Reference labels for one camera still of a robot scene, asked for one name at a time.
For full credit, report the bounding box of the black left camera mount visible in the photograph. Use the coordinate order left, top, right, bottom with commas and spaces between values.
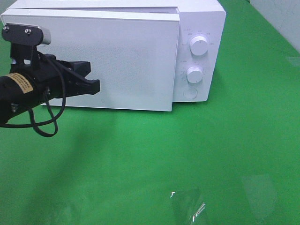
2, 23, 51, 70

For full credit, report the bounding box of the clear tape piece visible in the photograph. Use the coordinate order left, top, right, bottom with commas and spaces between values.
170, 188, 209, 225

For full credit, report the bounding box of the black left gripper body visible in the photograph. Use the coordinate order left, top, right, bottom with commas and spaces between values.
33, 54, 77, 100

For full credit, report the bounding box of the white microwave oven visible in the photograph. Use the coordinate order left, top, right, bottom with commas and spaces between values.
4, 0, 226, 103

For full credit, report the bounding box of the round white door button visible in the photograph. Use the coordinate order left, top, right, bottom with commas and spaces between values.
183, 88, 198, 99

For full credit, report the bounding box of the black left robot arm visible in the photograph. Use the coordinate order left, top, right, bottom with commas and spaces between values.
0, 53, 100, 125

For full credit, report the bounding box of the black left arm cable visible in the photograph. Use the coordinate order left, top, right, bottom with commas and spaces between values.
0, 51, 67, 138

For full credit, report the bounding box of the white round knob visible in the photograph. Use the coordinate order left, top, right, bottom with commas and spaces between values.
189, 35, 209, 56
186, 67, 203, 84

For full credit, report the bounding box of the green table cloth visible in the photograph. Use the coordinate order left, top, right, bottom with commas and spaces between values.
0, 0, 300, 225

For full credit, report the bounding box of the white microwave door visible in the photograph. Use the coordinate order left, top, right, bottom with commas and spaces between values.
1, 7, 180, 111

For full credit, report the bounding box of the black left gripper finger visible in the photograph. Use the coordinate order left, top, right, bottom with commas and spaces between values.
67, 77, 100, 97
63, 61, 91, 78

